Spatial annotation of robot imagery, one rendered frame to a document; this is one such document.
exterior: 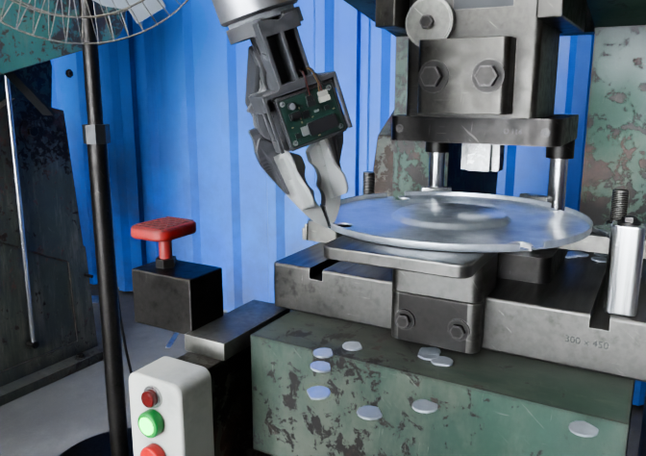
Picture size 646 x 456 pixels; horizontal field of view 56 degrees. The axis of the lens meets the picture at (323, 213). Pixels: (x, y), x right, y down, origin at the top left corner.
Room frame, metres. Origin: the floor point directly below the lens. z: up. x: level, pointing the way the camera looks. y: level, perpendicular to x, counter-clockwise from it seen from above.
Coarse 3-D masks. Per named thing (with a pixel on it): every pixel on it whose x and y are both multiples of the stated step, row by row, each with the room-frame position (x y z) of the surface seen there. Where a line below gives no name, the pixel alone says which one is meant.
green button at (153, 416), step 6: (144, 414) 0.57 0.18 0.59; (150, 414) 0.57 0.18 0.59; (156, 414) 0.57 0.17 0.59; (138, 420) 0.57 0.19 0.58; (150, 420) 0.56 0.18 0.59; (156, 420) 0.56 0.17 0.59; (162, 420) 0.57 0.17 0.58; (138, 426) 0.57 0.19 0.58; (156, 426) 0.56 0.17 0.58; (162, 426) 0.57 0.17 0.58; (156, 432) 0.56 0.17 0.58; (150, 438) 0.57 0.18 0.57
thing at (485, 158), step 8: (464, 144) 0.76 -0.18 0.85; (472, 144) 0.75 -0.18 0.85; (480, 144) 0.74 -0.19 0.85; (488, 144) 0.74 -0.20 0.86; (496, 144) 0.74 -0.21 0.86; (464, 152) 0.76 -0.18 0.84; (472, 152) 0.75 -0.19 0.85; (480, 152) 0.74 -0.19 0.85; (488, 152) 0.74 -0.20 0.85; (496, 152) 0.74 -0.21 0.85; (464, 160) 0.76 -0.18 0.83; (472, 160) 0.75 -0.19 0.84; (480, 160) 0.74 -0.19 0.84; (488, 160) 0.74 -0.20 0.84; (496, 160) 0.74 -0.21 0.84; (464, 168) 0.76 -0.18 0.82; (472, 168) 0.75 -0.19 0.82; (480, 168) 0.74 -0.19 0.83; (488, 168) 0.74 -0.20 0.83; (496, 168) 0.74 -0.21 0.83
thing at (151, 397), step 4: (148, 388) 0.58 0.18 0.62; (152, 388) 0.58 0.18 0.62; (156, 388) 0.58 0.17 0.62; (144, 392) 0.57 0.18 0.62; (148, 392) 0.57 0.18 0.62; (152, 392) 0.57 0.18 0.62; (156, 392) 0.57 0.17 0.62; (144, 396) 0.57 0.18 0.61; (148, 396) 0.57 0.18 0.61; (152, 396) 0.57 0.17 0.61; (156, 396) 0.57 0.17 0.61; (160, 396) 0.57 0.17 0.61; (144, 400) 0.57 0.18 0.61; (148, 400) 0.57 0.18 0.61; (152, 400) 0.57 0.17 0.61; (156, 400) 0.57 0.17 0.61; (160, 400) 0.57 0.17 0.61; (144, 404) 0.57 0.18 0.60; (148, 404) 0.57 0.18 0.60; (152, 404) 0.57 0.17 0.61; (156, 404) 0.57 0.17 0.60; (160, 404) 0.57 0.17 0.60
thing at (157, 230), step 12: (168, 216) 0.76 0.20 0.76; (132, 228) 0.71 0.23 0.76; (144, 228) 0.70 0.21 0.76; (156, 228) 0.70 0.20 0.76; (168, 228) 0.70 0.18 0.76; (180, 228) 0.71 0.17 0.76; (192, 228) 0.73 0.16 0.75; (144, 240) 0.70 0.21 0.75; (156, 240) 0.69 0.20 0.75; (168, 240) 0.69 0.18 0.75; (168, 252) 0.72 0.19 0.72
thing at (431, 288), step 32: (352, 256) 0.52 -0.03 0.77; (384, 256) 0.51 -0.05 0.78; (416, 256) 0.50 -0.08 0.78; (448, 256) 0.50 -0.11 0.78; (480, 256) 0.50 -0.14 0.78; (416, 288) 0.62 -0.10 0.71; (448, 288) 0.60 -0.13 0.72; (480, 288) 0.59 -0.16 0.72; (416, 320) 0.62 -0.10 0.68; (448, 320) 0.60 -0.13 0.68; (480, 320) 0.59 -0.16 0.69
